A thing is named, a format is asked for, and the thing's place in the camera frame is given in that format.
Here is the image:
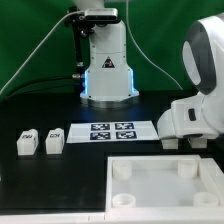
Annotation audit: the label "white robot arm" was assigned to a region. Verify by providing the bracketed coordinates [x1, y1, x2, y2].
[72, 0, 224, 140]

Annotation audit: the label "black cables at left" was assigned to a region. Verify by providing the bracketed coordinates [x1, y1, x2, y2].
[0, 74, 86, 103]

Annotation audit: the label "white cable at right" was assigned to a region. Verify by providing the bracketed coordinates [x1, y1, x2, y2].
[125, 0, 184, 92]

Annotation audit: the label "marker sheet with tags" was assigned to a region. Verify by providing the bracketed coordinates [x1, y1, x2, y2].
[67, 121, 159, 144]

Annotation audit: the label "grey camera on black stand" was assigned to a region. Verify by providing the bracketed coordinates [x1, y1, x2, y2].
[64, 6, 121, 79]

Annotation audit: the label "white camera cable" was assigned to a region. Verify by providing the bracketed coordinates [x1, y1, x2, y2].
[0, 9, 86, 96]

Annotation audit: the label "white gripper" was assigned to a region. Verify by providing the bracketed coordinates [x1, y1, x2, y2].
[157, 94, 220, 140]

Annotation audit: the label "white square table top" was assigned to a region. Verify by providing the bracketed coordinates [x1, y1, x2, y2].
[106, 155, 224, 211]

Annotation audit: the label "white L-shaped obstacle fixture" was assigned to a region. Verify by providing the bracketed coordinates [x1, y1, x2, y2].
[198, 158, 224, 206]

